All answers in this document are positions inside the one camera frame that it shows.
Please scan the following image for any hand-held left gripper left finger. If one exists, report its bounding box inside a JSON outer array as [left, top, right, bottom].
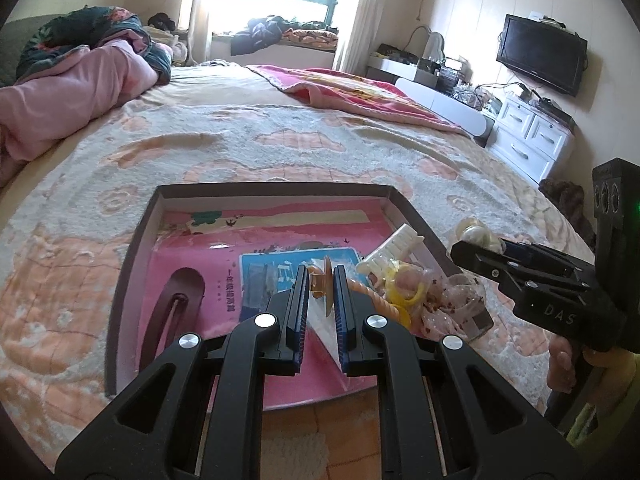
[[55, 264, 311, 480]]

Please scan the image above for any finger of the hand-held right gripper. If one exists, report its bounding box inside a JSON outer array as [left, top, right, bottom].
[[450, 240, 598, 295], [500, 237, 596, 268]]

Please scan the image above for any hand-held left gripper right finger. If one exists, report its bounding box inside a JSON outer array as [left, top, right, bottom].
[[334, 265, 583, 480]]

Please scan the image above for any cream pearly hair ornament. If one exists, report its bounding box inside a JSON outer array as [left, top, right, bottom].
[[447, 216, 506, 256]]

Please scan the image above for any clear plastic bag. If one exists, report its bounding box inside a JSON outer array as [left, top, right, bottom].
[[306, 292, 351, 363]]

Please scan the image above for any amber hair claw clip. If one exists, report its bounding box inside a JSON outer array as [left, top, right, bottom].
[[307, 256, 337, 318]]

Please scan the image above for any white hair claw clip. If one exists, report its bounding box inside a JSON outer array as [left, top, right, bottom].
[[356, 225, 426, 281]]

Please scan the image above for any dark brown shallow box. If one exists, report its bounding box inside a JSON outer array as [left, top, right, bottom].
[[104, 183, 493, 411]]

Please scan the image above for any person's right hand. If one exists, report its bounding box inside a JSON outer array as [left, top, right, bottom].
[[546, 336, 583, 393]]

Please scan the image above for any sheer red-dotted bow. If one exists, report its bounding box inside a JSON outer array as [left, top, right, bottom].
[[400, 265, 493, 346]]

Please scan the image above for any dark brown fluffy cloth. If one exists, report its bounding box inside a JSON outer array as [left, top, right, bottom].
[[539, 178, 598, 231]]

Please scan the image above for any dark red snap hair clip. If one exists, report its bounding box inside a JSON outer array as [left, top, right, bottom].
[[150, 267, 207, 361]]

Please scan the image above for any white drawer cabinet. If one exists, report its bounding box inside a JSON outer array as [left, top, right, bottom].
[[486, 91, 576, 185]]

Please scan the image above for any pink picture book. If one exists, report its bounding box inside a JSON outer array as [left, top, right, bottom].
[[150, 207, 401, 411]]

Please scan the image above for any black set-top box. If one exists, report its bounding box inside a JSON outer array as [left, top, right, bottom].
[[520, 87, 576, 121]]

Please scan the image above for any white fluffy floor mat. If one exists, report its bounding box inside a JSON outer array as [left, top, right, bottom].
[[260, 430, 331, 480]]

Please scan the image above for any white rounded footboard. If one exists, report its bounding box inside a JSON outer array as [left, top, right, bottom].
[[395, 77, 496, 148]]

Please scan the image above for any black flat television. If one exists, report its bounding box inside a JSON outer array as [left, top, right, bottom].
[[496, 14, 588, 97]]

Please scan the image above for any pink red blanket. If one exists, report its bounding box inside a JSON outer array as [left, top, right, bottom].
[[247, 64, 473, 138]]

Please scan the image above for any white desk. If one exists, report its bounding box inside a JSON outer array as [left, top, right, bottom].
[[366, 55, 436, 83]]

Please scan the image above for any orange floral cloth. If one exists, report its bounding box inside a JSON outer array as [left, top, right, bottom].
[[282, 27, 341, 49]]

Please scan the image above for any dark jacket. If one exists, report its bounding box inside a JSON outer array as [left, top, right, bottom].
[[231, 15, 288, 57]]

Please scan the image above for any white curtain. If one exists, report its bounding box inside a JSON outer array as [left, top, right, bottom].
[[187, 0, 217, 66], [332, 0, 388, 73]]

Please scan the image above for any cream pillow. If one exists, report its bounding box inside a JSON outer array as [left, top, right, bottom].
[[150, 27, 191, 67]]

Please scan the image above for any pink quilt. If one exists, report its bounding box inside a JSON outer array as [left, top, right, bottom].
[[0, 37, 158, 188]]

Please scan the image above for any dark floral quilt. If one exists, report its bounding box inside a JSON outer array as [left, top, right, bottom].
[[15, 6, 173, 83]]

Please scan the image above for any dark green headboard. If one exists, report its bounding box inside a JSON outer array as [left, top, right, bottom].
[[0, 15, 51, 88]]

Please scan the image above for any orange twisted hair tie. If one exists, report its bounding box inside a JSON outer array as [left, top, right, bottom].
[[345, 272, 416, 331]]

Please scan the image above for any yellow plastic ring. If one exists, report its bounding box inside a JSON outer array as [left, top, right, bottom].
[[382, 265, 431, 322]]

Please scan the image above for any black wire basket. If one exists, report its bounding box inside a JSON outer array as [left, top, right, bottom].
[[437, 57, 473, 96]]

